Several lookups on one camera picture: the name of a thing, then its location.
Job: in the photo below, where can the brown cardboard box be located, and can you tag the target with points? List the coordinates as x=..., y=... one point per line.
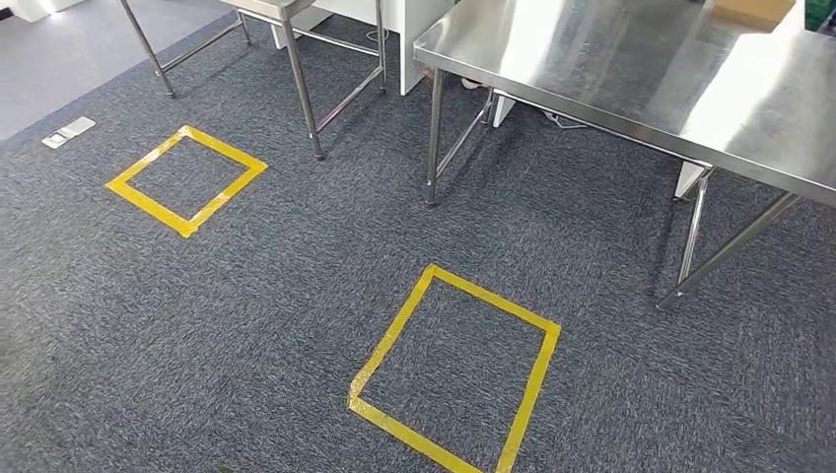
x=751, y=12

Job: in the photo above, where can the stainless steel workbench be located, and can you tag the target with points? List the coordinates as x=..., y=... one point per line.
x=297, y=72
x=653, y=72

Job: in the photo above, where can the silver floor socket plate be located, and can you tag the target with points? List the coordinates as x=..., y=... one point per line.
x=68, y=132

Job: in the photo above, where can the white cabinet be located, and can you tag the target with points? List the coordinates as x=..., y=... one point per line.
x=418, y=33

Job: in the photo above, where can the green plastic crate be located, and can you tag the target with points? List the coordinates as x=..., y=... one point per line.
x=822, y=13

